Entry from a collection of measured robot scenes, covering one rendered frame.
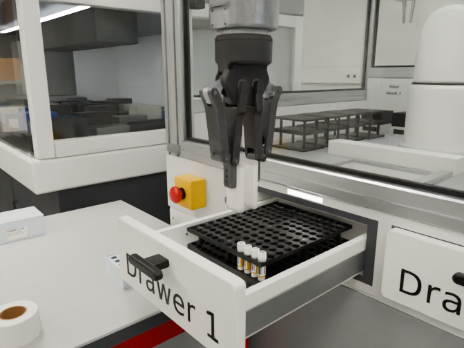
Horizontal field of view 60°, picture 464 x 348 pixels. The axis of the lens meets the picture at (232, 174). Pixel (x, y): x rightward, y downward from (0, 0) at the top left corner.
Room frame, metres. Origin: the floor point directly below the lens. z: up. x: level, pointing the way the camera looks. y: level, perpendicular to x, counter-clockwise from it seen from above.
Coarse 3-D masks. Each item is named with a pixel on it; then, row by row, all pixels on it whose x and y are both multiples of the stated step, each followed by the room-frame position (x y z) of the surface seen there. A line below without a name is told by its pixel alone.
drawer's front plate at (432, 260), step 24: (408, 240) 0.53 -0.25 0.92; (432, 240) 0.52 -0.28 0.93; (384, 264) 0.56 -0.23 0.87; (408, 264) 0.53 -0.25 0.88; (432, 264) 0.51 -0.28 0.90; (456, 264) 0.48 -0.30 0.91; (384, 288) 0.56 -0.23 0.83; (408, 288) 0.53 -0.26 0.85; (456, 288) 0.48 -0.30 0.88; (432, 312) 0.50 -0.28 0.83
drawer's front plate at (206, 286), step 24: (120, 240) 0.61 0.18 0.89; (144, 240) 0.54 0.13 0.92; (168, 240) 0.52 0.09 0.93; (120, 264) 0.61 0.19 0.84; (192, 264) 0.46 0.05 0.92; (216, 264) 0.44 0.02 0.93; (144, 288) 0.55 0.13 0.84; (192, 288) 0.46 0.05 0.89; (216, 288) 0.42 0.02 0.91; (240, 288) 0.40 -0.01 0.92; (168, 312) 0.50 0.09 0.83; (192, 312) 0.46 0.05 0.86; (216, 312) 0.42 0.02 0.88; (240, 312) 0.40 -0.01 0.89; (216, 336) 0.42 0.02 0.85; (240, 336) 0.40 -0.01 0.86
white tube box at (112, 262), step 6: (108, 258) 0.73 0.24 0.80; (114, 258) 0.75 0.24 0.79; (108, 264) 0.73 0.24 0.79; (114, 264) 0.70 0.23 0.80; (108, 270) 0.73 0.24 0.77; (114, 270) 0.71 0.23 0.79; (114, 276) 0.71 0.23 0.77; (120, 276) 0.68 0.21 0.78; (120, 282) 0.69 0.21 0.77; (126, 282) 0.68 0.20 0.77; (126, 288) 0.68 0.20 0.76
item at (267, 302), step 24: (216, 216) 0.71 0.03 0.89; (336, 216) 0.71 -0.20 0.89; (192, 240) 0.67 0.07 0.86; (360, 240) 0.60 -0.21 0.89; (312, 264) 0.52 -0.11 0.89; (336, 264) 0.55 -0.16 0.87; (360, 264) 0.60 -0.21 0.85; (264, 288) 0.45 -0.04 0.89; (288, 288) 0.48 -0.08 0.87; (312, 288) 0.51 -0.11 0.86; (264, 312) 0.45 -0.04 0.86; (288, 312) 0.48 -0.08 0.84
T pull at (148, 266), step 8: (128, 256) 0.51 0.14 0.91; (136, 256) 0.50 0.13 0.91; (152, 256) 0.50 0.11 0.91; (160, 256) 0.50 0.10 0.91; (136, 264) 0.49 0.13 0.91; (144, 264) 0.48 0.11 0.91; (152, 264) 0.48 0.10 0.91; (160, 264) 0.48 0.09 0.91; (168, 264) 0.49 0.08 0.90; (144, 272) 0.47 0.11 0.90; (152, 272) 0.46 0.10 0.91; (160, 272) 0.46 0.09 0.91
